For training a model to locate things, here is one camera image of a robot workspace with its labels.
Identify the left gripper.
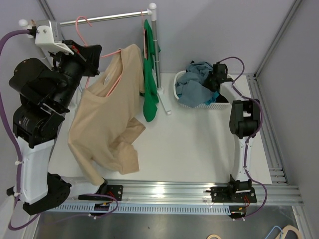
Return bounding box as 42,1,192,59
48,39,102,111

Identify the teal t shirt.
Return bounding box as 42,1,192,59
205,92,220,105

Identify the pink wire hanger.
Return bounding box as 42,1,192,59
141,11,148,59
75,15,125,98

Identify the grey blue t shirt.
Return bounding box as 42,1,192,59
175,61,213,108

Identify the beige t shirt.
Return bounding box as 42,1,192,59
68,44,145,186

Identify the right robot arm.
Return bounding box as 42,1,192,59
204,62,262,203

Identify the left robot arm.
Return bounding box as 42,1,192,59
9,40,107,215

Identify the green t shirt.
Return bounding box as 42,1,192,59
142,20,159,122

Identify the spare blue hanger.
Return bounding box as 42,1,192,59
265,226,283,239

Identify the spare beige hanger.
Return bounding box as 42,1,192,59
279,224,304,239

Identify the white plastic laundry basket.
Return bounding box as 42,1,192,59
173,70,230,110

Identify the white metal clothes rack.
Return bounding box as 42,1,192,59
19,2,171,115

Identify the tape roll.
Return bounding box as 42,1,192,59
206,234,221,239

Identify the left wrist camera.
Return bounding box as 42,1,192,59
25,20,74,55

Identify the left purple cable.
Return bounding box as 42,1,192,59
0,29,119,231

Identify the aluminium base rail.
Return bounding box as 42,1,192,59
62,177,305,206

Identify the slotted cable duct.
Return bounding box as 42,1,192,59
50,202,244,215

